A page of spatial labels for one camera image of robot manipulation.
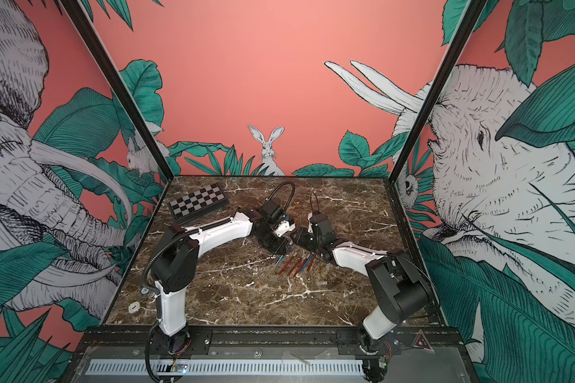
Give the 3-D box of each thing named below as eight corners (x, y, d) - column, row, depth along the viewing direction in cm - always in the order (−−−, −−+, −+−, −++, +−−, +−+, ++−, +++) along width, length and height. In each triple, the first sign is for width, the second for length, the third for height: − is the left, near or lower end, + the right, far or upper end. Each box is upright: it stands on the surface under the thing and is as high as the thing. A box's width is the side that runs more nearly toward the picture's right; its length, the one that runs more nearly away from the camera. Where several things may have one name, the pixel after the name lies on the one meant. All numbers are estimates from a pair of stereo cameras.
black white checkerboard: (179, 226, 104) (175, 221, 101) (172, 208, 110) (168, 202, 107) (230, 203, 113) (228, 198, 109) (220, 188, 119) (218, 182, 116)
